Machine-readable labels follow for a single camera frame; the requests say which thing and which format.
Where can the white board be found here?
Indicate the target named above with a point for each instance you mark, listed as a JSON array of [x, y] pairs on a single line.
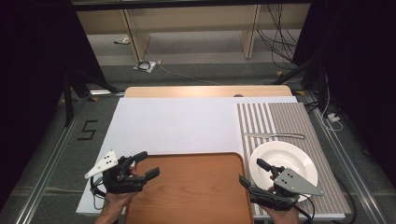
[[174, 124]]

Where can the person's right hand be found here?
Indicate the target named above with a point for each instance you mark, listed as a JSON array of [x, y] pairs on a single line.
[[283, 217]]

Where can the black metal stand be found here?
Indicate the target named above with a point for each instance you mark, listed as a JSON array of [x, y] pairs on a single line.
[[295, 71], [81, 87]]

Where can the person's left hand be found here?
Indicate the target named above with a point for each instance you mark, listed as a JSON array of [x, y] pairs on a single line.
[[116, 200]]

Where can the small white object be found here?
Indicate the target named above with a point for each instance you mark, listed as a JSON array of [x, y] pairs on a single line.
[[122, 40]]

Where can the grey striped placemat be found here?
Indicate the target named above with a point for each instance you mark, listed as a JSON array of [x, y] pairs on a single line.
[[292, 121]]

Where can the light wooden table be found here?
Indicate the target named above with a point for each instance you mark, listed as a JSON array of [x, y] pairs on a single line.
[[205, 91]]

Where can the white plate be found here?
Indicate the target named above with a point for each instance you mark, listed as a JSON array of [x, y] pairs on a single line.
[[280, 155]]

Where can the clear plastic bag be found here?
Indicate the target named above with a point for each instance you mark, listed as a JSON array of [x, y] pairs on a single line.
[[144, 66]]

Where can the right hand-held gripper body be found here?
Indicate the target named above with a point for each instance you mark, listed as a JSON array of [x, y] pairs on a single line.
[[292, 185]]

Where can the brown wooden tray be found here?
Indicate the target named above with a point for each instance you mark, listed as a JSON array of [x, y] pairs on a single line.
[[193, 189]]

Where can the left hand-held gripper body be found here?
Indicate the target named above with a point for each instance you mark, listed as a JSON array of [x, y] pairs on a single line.
[[120, 183]]

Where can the black curtain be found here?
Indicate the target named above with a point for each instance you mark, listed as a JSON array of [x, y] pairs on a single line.
[[361, 71], [31, 77]]

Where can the aluminium rail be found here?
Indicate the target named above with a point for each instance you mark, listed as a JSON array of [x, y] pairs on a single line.
[[345, 161], [46, 168]]

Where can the white plug adapter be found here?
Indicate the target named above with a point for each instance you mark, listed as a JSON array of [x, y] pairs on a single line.
[[333, 117]]

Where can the silver table knife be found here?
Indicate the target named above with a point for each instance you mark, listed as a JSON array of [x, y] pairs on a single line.
[[274, 135]]

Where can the light wooden shelf unit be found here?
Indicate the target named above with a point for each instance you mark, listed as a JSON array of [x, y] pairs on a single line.
[[193, 18]]

